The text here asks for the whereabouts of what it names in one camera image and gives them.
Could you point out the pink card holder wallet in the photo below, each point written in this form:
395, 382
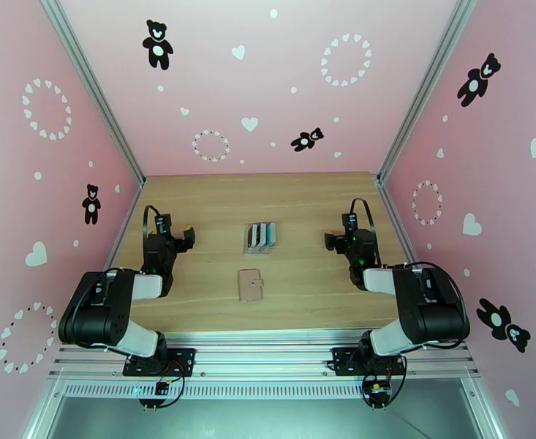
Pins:
250, 285

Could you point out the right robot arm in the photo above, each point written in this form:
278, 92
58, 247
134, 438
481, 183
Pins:
427, 309

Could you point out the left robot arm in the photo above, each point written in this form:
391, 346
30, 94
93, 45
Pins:
98, 314

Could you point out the credit card stack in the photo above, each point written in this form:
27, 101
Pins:
253, 235
263, 235
272, 234

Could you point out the clear acrylic card stand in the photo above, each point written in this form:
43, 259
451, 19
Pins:
259, 250

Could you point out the perforated metal strip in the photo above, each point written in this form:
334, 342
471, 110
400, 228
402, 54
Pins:
267, 390

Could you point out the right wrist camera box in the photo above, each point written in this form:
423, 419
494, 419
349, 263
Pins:
350, 222

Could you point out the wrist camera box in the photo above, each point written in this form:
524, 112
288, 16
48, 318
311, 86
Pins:
350, 222
163, 223

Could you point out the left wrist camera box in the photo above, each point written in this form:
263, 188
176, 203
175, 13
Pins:
163, 223

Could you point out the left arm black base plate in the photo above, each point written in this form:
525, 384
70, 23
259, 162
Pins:
183, 360

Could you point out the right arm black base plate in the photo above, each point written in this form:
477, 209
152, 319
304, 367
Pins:
343, 360

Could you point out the aluminium base frame rails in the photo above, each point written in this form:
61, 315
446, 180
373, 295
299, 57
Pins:
267, 357

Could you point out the aluminium corner post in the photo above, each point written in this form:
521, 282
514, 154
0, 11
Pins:
425, 85
94, 85

